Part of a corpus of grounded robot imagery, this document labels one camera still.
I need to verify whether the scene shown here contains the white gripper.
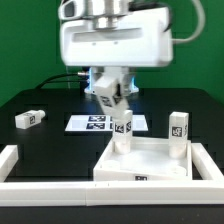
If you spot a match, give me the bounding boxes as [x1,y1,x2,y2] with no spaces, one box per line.
[58,0,173,67]

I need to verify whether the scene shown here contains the white square tabletop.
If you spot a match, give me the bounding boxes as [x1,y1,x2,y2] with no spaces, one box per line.
[93,137,193,181]

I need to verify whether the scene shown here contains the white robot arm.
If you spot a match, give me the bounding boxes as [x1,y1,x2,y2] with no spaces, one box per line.
[58,0,205,95]

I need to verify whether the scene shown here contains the white marker tag sheet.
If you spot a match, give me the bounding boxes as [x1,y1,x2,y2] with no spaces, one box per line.
[65,115,148,132]

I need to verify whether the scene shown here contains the white U-shaped obstacle fence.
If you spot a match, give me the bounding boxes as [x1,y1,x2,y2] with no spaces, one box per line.
[0,145,224,207]

